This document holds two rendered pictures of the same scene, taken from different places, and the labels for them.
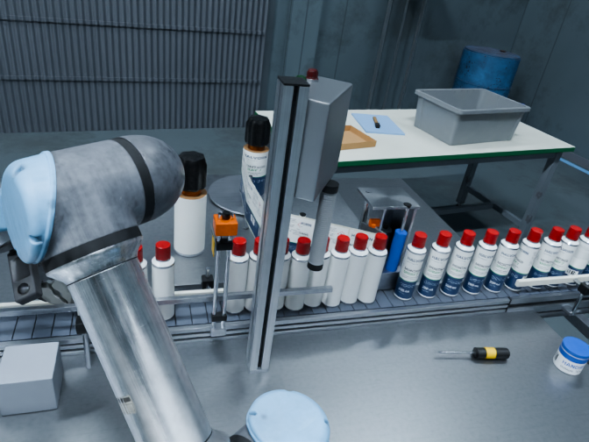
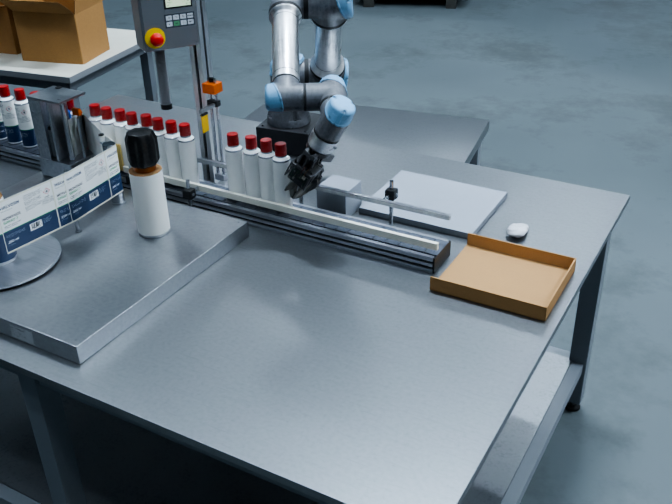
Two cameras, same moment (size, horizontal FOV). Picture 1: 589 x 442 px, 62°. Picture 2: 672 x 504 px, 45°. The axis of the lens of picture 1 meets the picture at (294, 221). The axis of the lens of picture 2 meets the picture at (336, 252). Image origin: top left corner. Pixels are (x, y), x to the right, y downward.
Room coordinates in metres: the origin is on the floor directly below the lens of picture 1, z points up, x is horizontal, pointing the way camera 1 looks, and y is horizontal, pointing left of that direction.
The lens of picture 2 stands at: (2.07, 2.15, 1.96)
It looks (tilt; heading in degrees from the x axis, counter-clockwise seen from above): 30 degrees down; 230
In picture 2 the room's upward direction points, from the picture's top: 1 degrees counter-clockwise
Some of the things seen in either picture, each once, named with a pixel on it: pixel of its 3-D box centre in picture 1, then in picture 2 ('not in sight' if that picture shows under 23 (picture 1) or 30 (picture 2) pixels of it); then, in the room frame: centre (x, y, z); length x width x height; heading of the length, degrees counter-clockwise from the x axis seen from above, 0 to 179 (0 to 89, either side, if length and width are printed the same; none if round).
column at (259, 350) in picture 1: (272, 246); (203, 81); (0.82, 0.04, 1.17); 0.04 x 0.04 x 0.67; 20
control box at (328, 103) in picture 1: (308, 135); (165, 13); (0.90, 0.00, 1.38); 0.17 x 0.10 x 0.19; 165
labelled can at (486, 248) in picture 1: (481, 261); (25, 118); (1.18, -0.54, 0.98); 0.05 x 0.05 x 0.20
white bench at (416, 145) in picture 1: (405, 188); not in sight; (2.92, -0.68, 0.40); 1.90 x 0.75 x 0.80; 119
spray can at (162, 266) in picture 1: (163, 281); (235, 166); (0.88, 0.28, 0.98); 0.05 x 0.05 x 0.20
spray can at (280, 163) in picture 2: not in sight; (282, 176); (0.83, 0.43, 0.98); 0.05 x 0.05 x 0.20
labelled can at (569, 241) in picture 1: (562, 256); not in sight; (1.28, -0.82, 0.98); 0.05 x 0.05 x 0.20
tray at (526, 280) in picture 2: not in sight; (503, 273); (0.60, 1.06, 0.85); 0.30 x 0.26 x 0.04; 110
